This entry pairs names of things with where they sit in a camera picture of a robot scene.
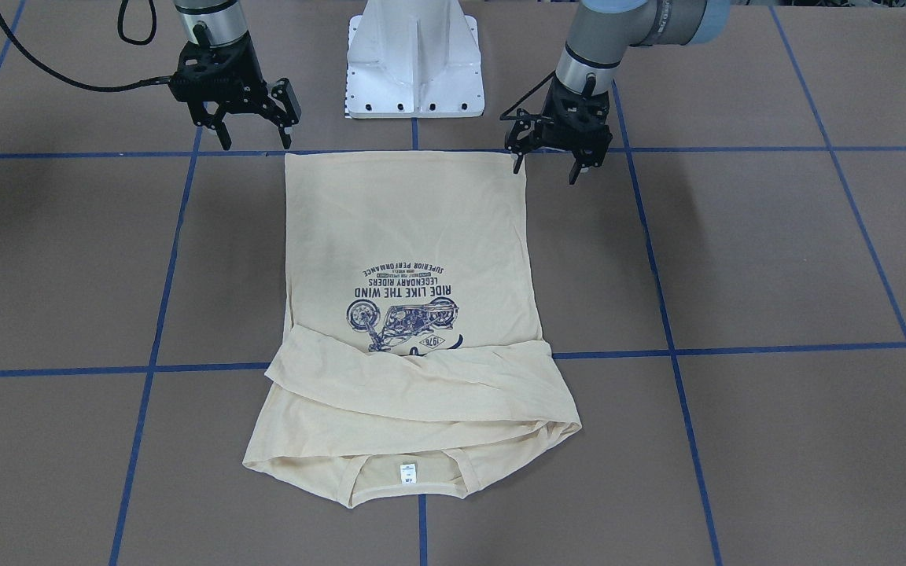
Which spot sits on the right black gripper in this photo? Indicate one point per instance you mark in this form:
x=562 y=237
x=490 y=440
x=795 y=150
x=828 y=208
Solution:
x=242 y=69

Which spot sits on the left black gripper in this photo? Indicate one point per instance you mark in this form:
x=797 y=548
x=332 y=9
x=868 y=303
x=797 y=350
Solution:
x=581 y=108

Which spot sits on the beige long-sleeve printed shirt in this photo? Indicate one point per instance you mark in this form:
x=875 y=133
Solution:
x=412 y=358

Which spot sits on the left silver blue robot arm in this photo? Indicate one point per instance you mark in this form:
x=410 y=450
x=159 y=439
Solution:
x=857 y=51

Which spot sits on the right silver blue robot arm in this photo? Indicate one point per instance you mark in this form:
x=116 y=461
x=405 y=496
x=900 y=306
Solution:
x=212 y=23

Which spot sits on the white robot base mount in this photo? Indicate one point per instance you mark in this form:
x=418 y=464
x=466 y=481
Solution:
x=413 y=59

